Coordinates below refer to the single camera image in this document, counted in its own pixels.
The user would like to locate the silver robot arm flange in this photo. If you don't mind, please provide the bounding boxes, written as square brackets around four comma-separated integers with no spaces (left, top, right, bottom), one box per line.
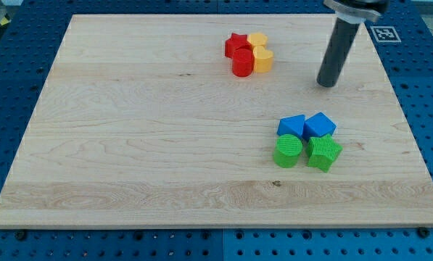
[323,0,389,24]

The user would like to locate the light wooden board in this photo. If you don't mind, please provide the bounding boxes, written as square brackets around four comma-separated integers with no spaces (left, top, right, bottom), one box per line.
[0,14,433,229]

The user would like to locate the green cylinder block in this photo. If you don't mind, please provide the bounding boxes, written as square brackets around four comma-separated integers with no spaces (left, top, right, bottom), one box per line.
[273,134,303,168]

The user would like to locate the red cylinder block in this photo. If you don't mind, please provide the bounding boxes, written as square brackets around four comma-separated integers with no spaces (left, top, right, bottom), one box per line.
[232,49,254,77]

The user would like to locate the blue triangle block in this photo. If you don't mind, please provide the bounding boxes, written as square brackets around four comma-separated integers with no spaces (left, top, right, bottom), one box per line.
[276,115,305,138]

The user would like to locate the red star block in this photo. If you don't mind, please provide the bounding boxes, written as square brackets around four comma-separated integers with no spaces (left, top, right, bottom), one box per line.
[224,33,252,58]

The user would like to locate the yellow heart block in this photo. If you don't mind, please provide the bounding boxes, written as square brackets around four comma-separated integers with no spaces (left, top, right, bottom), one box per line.
[252,46,273,73]

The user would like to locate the yellow pentagon block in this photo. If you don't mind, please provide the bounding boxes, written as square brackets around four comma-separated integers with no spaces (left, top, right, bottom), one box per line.
[247,32,268,49]

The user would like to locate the blue cube block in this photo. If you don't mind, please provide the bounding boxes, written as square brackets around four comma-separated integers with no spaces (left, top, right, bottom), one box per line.
[302,112,337,141]

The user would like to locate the green star block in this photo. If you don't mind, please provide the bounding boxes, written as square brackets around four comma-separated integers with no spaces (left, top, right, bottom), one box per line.
[306,134,343,173]

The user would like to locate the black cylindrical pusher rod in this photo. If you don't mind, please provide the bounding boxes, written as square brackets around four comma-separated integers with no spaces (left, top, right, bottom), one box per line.
[316,18,360,88]

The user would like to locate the white fiducial marker tag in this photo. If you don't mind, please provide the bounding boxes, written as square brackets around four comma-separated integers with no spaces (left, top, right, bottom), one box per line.
[371,26,401,43]

